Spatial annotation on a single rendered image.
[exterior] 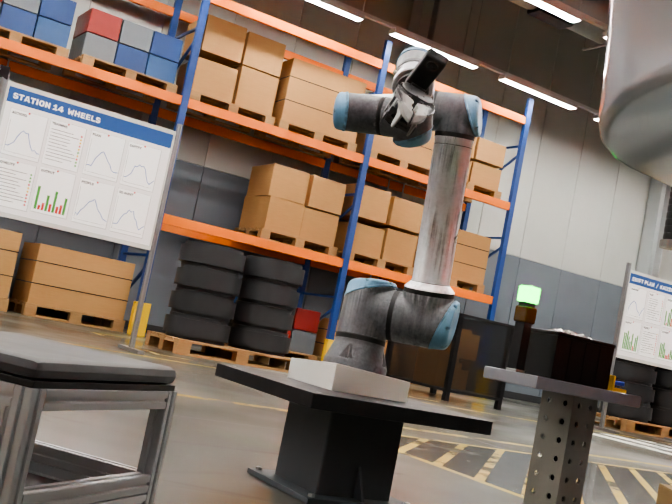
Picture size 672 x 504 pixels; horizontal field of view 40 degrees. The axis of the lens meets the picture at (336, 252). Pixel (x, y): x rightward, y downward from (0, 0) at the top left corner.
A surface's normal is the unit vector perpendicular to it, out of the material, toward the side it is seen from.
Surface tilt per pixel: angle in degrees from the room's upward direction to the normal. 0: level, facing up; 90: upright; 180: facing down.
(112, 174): 90
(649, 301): 90
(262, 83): 90
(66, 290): 90
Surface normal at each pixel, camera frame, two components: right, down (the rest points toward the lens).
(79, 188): 0.51, 0.02
